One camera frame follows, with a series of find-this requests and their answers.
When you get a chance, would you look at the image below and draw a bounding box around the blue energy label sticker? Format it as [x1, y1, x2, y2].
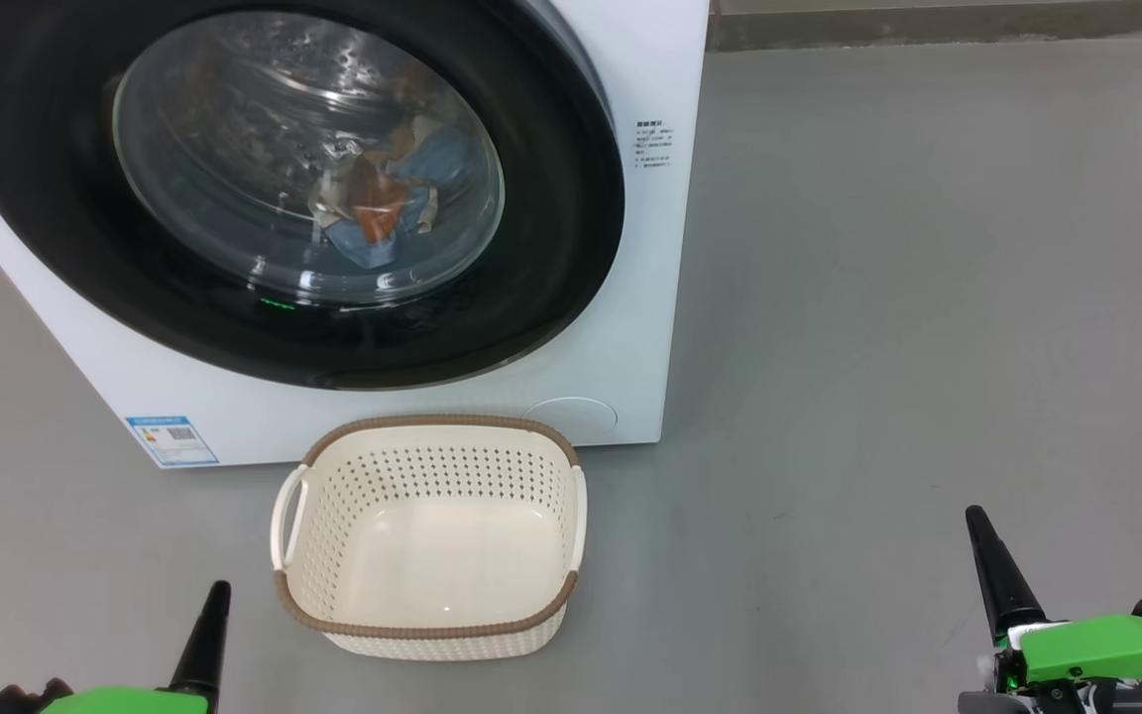
[125, 415, 220, 468]

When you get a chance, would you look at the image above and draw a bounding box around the cream perforated laundry basket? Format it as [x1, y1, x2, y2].
[271, 414, 589, 662]

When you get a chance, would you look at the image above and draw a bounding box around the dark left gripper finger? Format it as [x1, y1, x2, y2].
[168, 580, 233, 695]

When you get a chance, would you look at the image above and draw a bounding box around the blue white orange garment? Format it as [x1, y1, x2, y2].
[308, 139, 440, 269]

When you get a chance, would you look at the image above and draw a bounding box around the round white filter cover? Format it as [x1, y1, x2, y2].
[519, 397, 620, 442]

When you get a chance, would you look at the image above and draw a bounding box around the black round glass washer door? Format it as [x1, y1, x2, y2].
[0, 0, 627, 392]

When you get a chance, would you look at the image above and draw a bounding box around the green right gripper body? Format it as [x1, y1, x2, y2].
[958, 613, 1142, 714]

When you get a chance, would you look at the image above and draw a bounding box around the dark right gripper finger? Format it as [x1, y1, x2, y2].
[965, 505, 1050, 646]

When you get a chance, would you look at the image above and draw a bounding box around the white front-load washing machine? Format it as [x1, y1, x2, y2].
[0, 0, 711, 469]

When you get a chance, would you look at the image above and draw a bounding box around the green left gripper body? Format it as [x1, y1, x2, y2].
[36, 684, 220, 714]

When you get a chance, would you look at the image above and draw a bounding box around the stainless steel washing machine drum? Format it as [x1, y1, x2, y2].
[113, 10, 506, 306]

